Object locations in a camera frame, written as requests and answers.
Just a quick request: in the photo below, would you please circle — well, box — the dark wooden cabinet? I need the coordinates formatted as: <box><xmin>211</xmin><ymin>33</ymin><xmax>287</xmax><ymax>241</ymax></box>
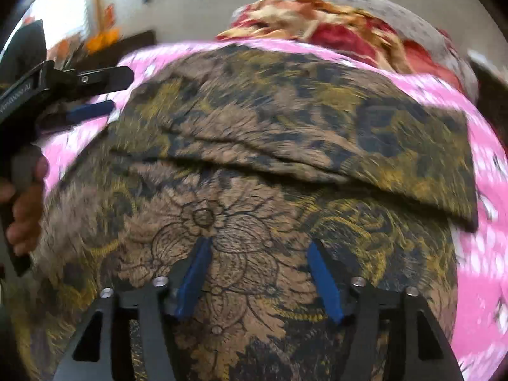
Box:
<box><xmin>73</xmin><ymin>30</ymin><xmax>155</xmax><ymax>70</ymax></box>

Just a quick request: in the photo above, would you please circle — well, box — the person's left hand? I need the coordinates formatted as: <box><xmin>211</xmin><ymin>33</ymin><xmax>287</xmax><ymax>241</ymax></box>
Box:
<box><xmin>0</xmin><ymin>155</ymin><xmax>50</xmax><ymax>255</ymax></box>

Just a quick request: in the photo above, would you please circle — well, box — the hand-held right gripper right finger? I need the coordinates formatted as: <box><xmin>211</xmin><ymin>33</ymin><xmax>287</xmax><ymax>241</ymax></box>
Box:
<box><xmin>307</xmin><ymin>239</ymin><xmax>465</xmax><ymax>381</ymax></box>

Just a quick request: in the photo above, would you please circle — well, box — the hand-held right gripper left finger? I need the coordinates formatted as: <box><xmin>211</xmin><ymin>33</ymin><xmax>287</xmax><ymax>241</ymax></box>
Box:
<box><xmin>51</xmin><ymin>237</ymin><xmax>213</xmax><ymax>381</ymax></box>

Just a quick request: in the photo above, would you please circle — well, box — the window with metal grille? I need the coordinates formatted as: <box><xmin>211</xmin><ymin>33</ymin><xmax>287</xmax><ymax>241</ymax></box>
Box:
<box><xmin>24</xmin><ymin>0</ymin><xmax>100</xmax><ymax>44</ymax></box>

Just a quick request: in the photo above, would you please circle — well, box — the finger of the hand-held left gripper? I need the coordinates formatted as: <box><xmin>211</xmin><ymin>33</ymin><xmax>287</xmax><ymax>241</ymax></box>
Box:
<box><xmin>37</xmin><ymin>100</ymin><xmax>117</xmax><ymax>131</ymax></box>
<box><xmin>51</xmin><ymin>65</ymin><xmax>134</xmax><ymax>98</ymax></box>

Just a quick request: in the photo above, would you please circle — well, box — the pink penguin print blanket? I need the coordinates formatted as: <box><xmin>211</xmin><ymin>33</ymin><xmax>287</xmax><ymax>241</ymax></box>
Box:
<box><xmin>42</xmin><ymin>40</ymin><xmax>508</xmax><ymax>381</ymax></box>

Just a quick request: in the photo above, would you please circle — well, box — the brown floral patterned cloth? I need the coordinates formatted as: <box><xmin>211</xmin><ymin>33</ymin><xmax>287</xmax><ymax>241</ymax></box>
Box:
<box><xmin>8</xmin><ymin>42</ymin><xmax>481</xmax><ymax>381</ymax></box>

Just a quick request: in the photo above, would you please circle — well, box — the yellow object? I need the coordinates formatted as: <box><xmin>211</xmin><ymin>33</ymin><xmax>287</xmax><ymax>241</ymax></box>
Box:
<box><xmin>86</xmin><ymin>27</ymin><xmax>120</xmax><ymax>55</ymax></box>

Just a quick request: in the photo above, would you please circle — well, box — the red floral quilt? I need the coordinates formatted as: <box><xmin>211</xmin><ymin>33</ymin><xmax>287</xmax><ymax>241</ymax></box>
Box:
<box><xmin>216</xmin><ymin>0</ymin><xmax>465</xmax><ymax>88</ymax></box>

